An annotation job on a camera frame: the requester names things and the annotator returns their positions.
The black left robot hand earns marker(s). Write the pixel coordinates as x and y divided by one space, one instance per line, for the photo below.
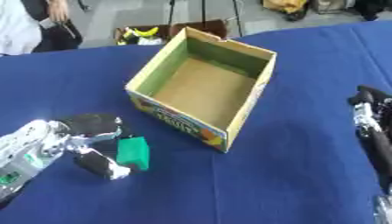
92 124

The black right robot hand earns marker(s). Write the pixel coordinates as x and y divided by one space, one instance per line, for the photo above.
375 137

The green block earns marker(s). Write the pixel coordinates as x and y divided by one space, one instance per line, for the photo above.
133 151

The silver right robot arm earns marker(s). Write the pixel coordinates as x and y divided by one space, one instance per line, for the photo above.
384 208

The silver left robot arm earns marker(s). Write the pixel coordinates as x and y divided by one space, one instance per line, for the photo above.
28 148

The brown cardboard box with toys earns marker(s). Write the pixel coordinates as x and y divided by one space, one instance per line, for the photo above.
148 33

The tan cardboard box green inside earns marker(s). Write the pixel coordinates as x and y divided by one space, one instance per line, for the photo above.
204 87

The person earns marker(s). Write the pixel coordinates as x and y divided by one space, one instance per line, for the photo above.
30 26

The black bag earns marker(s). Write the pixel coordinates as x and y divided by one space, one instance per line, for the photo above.
372 7

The yellow bag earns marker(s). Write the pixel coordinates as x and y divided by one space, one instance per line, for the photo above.
288 7

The black tripod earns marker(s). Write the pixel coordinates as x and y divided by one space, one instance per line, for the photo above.
204 14

